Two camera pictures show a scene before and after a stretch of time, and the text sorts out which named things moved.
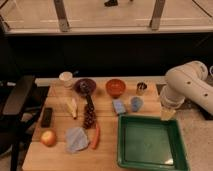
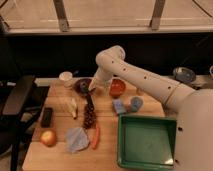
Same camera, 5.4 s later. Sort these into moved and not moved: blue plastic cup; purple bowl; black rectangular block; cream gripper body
Moved: cream gripper body
Not moved: blue plastic cup; purple bowl; black rectangular block
